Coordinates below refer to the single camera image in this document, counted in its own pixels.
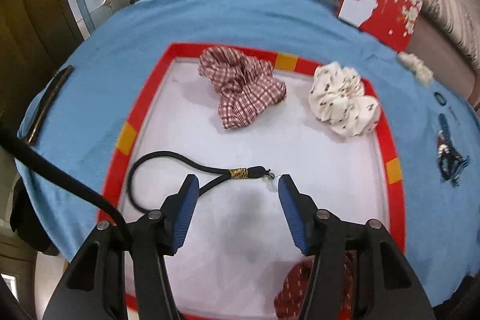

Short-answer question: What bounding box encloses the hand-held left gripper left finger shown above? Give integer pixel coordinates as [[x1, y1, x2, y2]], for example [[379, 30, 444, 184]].
[[42, 174, 200, 320]]

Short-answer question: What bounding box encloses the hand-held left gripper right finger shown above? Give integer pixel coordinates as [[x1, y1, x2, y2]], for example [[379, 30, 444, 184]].
[[277, 174, 437, 320]]

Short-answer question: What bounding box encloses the black cord bracelet gold wrap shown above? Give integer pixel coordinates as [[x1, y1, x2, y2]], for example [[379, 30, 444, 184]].
[[127, 151, 280, 217]]

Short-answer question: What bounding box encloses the red rimmed white tray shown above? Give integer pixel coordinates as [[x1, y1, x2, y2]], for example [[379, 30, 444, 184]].
[[98, 43, 407, 320]]

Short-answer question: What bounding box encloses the dark red dotted scrunchie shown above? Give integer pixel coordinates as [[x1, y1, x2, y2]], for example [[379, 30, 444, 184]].
[[274, 253, 357, 320]]

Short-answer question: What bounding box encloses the white floral scrunchie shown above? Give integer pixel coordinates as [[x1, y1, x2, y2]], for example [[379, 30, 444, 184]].
[[308, 61, 382, 138]]

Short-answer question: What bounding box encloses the red plaid scrunchie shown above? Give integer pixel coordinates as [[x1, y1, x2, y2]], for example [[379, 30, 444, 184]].
[[198, 46, 288, 130]]

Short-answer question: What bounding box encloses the black flat strip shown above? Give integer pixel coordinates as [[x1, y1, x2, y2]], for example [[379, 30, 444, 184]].
[[26, 65, 74, 145]]

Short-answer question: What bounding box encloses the cream scrunchie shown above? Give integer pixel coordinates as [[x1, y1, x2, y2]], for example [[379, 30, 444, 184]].
[[397, 52, 434, 85]]

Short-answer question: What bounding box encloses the red box with white print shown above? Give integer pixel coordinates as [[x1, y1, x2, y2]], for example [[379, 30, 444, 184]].
[[337, 0, 424, 52]]

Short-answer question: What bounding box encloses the blue cloth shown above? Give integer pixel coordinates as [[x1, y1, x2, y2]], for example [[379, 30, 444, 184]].
[[15, 0, 480, 309]]

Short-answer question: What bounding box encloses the grey pink cushion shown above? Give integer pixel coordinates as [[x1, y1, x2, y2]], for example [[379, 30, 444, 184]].
[[407, 10, 480, 101]]

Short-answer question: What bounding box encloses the wooden door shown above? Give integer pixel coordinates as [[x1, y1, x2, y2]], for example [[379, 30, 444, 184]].
[[0, 0, 173, 129]]

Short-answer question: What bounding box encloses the black cable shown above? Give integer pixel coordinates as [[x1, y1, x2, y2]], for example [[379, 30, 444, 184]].
[[0, 121, 130, 242]]

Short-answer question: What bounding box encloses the blue keychain strap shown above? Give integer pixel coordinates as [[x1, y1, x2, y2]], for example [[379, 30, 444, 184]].
[[435, 114, 470, 187]]

